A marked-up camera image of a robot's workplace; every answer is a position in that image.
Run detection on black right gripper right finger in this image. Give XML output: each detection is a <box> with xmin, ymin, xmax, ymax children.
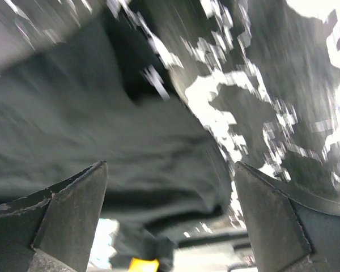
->
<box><xmin>235</xmin><ymin>161</ymin><xmax>340</xmax><ymax>272</ymax></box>

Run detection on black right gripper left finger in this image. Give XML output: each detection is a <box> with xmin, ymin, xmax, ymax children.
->
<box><xmin>0</xmin><ymin>161</ymin><xmax>108</xmax><ymax>271</ymax></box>

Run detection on black t shirt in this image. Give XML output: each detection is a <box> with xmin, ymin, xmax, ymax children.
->
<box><xmin>0</xmin><ymin>12</ymin><xmax>232</xmax><ymax>271</ymax></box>

